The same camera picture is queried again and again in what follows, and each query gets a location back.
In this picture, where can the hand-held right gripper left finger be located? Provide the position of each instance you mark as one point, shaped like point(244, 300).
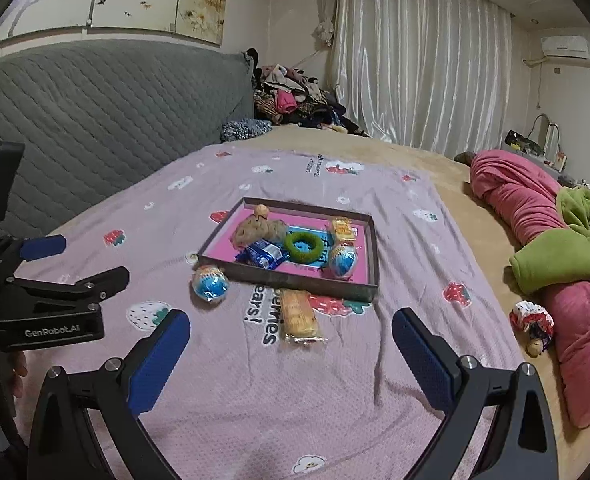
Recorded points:
point(160, 360)

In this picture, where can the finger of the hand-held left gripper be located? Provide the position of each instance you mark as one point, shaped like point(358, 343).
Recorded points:
point(107, 281)
point(45, 247)

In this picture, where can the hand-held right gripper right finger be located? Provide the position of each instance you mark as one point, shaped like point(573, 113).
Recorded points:
point(425, 360)

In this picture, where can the red and blue egg-shaped toy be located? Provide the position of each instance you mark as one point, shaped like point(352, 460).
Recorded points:
point(344, 262)

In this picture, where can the blue snack packet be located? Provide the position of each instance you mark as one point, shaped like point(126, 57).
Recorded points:
point(262, 254)

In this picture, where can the small beige ball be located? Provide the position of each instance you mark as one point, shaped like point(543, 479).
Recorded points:
point(261, 210)

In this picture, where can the shallow cardboard box pink bottom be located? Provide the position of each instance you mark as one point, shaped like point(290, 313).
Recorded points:
point(305, 221)

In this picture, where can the person's left hand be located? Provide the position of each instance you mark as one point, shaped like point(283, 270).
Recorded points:
point(20, 372)

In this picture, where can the purple strawberry print blanket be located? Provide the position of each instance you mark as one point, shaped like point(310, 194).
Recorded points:
point(400, 250)

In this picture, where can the small brown plush ball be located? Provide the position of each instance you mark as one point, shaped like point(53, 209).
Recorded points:
point(537, 347)

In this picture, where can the red white doll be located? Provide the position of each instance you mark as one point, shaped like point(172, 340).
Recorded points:
point(527, 310)

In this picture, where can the long clear bread packet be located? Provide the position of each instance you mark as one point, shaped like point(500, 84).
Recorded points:
point(300, 317)

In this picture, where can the grey quilted headboard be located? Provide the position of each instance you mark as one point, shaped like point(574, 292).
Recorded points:
point(100, 110)

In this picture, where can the yellow snack packet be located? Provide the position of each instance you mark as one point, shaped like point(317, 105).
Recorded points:
point(344, 230)

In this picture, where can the brown plush toy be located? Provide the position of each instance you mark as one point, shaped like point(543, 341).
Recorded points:
point(260, 230)

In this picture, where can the green blanket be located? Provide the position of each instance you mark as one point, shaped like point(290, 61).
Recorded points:
point(555, 260)

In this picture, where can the pink quilt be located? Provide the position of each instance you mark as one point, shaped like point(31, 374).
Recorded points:
point(515, 195)

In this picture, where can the blue patterned cloth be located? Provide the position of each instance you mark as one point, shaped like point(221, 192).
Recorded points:
point(242, 130)

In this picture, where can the dark brown cloth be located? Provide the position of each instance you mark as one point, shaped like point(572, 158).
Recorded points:
point(464, 158)

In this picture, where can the black bag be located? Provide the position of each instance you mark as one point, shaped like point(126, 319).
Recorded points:
point(522, 141)

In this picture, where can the pile of clothes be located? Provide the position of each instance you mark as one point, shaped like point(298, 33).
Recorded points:
point(287, 100)

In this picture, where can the round table mirror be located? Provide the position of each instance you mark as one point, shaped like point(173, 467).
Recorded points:
point(555, 135)

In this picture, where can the white curtain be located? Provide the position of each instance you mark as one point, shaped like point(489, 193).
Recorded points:
point(425, 60)

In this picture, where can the hanging white ornament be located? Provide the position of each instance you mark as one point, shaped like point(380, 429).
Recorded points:
point(323, 31)

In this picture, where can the white air conditioner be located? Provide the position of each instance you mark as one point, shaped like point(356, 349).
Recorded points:
point(565, 47)

